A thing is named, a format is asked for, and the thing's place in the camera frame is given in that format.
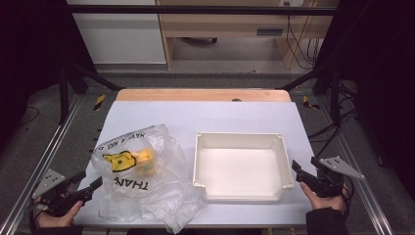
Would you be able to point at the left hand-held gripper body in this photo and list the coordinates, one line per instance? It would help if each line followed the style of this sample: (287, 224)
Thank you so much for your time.
(49, 182)

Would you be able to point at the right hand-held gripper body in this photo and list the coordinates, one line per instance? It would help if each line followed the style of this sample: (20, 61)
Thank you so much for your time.
(331, 178)

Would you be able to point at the white plastic bin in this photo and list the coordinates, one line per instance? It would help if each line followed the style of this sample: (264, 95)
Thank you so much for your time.
(241, 169)

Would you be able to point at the yellow drink carton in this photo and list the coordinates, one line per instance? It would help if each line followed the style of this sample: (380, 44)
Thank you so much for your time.
(145, 160)

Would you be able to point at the clear printed plastic bag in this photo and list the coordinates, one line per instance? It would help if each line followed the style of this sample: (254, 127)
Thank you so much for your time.
(163, 199)

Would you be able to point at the person's right hand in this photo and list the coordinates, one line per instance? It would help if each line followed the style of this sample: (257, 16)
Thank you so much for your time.
(323, 200)

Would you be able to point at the person's left hand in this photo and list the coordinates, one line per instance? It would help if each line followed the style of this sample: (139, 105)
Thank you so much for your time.
(55, 219)

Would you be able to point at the yellow black tape strip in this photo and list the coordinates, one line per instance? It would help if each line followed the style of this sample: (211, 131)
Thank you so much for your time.
(306, 103)
(99, 102)

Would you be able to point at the white table mat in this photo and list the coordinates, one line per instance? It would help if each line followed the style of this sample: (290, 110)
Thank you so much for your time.
(202, 114)

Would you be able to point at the wooden table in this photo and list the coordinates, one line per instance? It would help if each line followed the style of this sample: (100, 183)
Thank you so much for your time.
(195, 94)

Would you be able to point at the black curtain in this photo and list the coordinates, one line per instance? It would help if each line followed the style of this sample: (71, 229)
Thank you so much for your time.
(381, 65)
(29, 49)

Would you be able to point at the white cabinet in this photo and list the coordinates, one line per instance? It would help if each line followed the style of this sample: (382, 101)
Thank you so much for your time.
(120, 39)

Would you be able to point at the light wooden desk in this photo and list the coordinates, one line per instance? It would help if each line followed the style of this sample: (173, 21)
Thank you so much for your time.
(221, 23)

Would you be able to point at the aluminium rail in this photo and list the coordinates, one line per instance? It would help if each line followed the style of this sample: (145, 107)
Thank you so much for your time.
(365, 192)
(42, 163)

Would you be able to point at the black frame strut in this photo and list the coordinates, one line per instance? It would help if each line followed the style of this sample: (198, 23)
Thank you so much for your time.
(335, 94)
(63, 94)

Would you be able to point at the black horizontal frame bar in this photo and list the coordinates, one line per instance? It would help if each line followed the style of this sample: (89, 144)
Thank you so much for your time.
(195, 9)

